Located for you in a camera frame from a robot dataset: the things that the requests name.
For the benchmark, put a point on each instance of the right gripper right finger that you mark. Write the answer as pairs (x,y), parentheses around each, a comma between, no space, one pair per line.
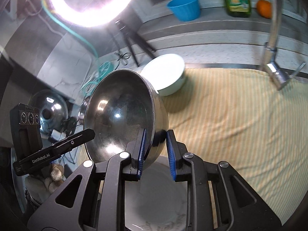
(218,197)

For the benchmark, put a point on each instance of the black device with cables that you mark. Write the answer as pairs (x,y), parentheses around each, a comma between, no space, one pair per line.
(51,135)

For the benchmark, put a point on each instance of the red steel small bowl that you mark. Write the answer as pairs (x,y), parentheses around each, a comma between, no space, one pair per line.
(82,110)

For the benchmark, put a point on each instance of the large steel bowl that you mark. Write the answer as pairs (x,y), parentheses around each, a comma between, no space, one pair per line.
(120,105)

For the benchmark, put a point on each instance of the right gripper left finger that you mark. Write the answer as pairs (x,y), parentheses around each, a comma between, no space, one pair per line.
(93,196)

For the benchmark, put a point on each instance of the striped yellow towel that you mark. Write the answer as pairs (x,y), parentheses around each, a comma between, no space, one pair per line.
(239,116)

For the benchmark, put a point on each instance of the glass pot lid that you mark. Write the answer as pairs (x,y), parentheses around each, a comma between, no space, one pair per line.
(52,107)

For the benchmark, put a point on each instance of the blue plastic cup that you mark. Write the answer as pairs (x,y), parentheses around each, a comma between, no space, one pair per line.
(185,10)

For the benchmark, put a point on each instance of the orange fruit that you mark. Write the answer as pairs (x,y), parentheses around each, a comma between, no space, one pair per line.
(264,9)

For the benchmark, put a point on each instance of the chrome faucet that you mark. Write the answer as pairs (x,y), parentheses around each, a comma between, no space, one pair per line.
(279,77)

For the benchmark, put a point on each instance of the light green ceramic bowl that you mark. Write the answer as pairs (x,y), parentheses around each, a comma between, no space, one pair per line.
(166,73)

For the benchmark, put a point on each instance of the ring light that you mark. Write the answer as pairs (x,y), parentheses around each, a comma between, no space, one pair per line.
(88,13)

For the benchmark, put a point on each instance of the white plate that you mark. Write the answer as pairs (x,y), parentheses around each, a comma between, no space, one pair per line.
(156,202)

